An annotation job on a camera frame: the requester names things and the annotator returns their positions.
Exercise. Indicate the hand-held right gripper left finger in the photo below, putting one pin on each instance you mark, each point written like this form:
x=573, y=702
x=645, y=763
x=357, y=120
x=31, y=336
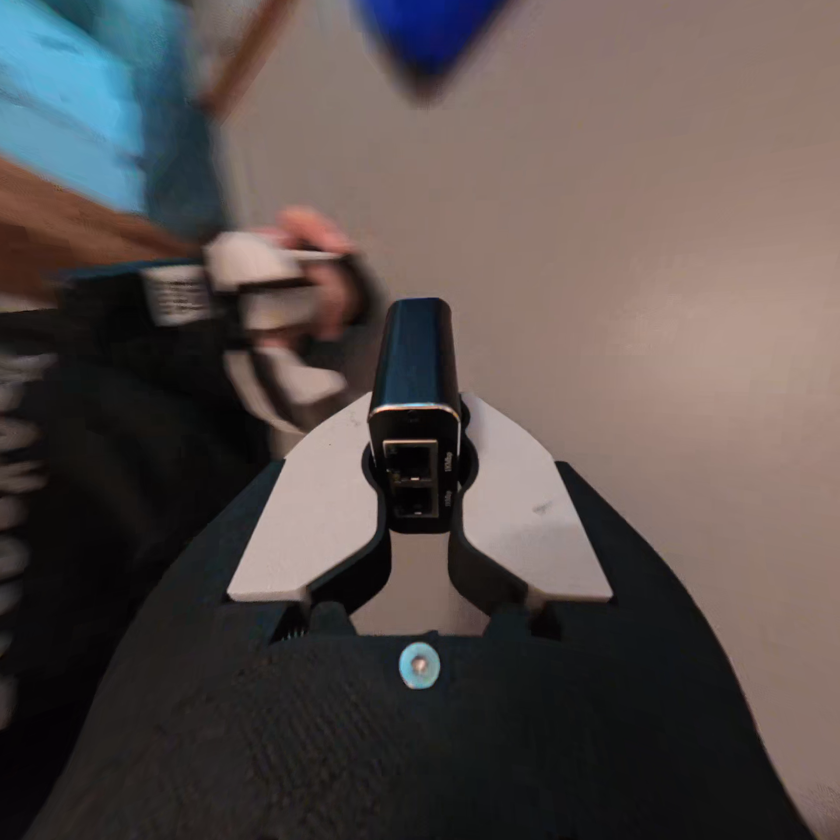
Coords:
x=315, y=518

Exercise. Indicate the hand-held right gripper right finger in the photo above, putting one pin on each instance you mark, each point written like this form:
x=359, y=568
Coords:
x=525, y=518

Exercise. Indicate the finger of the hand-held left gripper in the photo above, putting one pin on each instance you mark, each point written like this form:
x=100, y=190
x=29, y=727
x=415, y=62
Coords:
x=262, y=262
x=289, y=387

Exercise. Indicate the black network splitter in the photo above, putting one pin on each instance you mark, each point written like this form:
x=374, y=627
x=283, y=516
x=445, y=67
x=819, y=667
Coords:
x=413, y=354

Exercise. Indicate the blue plastic bin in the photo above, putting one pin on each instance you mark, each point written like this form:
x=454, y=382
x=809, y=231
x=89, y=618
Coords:
x=426, y=33

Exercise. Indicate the grey desk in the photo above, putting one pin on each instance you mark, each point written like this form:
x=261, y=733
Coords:
x=623, y=295

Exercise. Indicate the person's left hand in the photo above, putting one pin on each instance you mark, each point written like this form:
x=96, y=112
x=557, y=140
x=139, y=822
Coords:
x=334, y=289

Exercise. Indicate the person's black printed sweatshirt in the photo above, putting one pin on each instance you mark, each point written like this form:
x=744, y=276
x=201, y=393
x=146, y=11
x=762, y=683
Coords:
x=131, y=459

